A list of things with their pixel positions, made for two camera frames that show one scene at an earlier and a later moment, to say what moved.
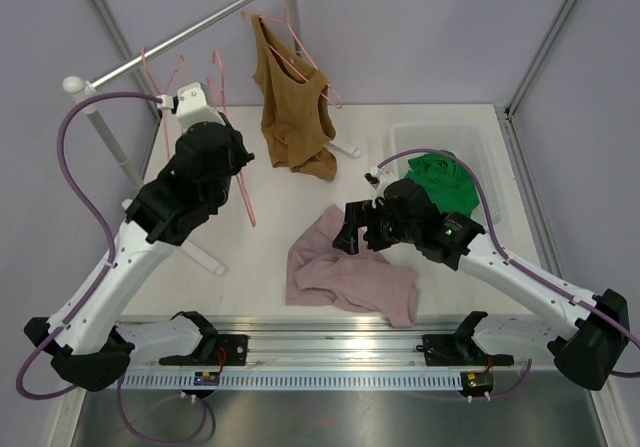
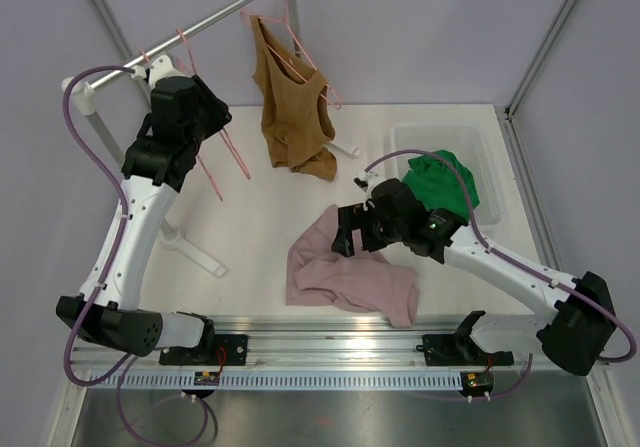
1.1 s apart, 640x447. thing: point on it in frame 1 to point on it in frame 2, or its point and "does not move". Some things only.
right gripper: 361,214 does not move
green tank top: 449,183 does not move
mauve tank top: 317,272 does not move
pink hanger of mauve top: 245,197 to 222,131
